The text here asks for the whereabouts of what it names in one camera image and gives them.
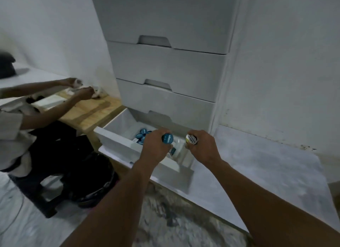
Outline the person's right hand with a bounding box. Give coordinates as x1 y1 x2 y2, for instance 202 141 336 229
185 130 227 168

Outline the person's left hand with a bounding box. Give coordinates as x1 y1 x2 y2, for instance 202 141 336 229
138 127 174 166

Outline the row of lidded capsules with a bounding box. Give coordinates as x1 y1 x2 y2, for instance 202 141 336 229
132 127 177 156

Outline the person's right forearm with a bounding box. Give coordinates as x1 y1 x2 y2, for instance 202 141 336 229
210 160 340 247

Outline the person's left forearm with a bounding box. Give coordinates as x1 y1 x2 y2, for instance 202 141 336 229
59 158 160 247

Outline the white drawer cabinet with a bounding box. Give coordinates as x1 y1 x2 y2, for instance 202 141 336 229
89 0 244 136

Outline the clear plastic tray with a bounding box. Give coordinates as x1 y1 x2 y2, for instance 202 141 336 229
131 132 195 169

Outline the white marble table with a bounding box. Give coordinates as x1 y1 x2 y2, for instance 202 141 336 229
98 125 340 233

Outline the black plastic bag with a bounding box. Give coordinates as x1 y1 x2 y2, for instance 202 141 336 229
72 151 120 209

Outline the brown wooden side table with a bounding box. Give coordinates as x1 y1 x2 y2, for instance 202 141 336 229
32 90 125 149

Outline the white plastic sheet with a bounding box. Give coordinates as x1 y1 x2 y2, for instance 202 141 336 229
32 94 66 109

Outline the white desk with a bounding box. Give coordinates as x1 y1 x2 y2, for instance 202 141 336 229
0 62 69 107

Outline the black object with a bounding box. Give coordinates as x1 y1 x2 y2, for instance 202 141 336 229
0 52 16 79

